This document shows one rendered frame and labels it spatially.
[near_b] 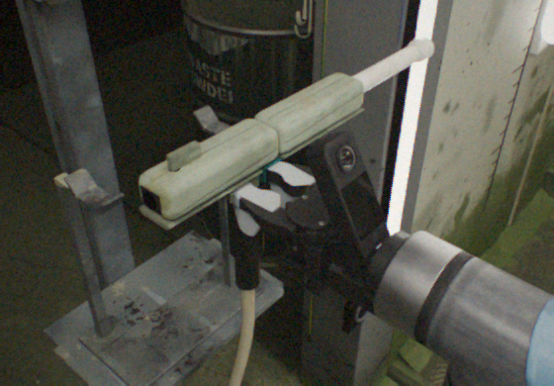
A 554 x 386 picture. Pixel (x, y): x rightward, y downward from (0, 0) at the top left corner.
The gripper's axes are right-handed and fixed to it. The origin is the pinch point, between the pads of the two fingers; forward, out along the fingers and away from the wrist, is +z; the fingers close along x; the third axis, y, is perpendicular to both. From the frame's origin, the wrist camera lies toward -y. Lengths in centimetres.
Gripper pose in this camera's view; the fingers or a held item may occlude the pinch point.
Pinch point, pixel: (239, 168)
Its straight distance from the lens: 64.3
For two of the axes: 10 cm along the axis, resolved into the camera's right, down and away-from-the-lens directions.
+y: 0.0, 7.9, 6.1
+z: -7.5, -4.0, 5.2
